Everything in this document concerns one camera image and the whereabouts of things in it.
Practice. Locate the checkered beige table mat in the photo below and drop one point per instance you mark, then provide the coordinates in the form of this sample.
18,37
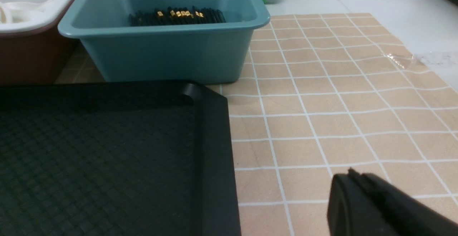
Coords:
318,94

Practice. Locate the white rectangular spoon bin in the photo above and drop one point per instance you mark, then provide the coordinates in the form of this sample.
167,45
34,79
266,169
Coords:
32,51

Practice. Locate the pile of black chopsticks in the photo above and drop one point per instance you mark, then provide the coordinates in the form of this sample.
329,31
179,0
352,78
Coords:
176,16

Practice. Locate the black serving tray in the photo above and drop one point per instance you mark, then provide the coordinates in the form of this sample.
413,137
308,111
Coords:
116,159

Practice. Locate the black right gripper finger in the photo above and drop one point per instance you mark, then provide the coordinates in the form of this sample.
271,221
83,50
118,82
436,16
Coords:
364,204

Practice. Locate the teal plastic chopstick bin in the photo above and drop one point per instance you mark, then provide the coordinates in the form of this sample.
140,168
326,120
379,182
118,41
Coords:
205,53

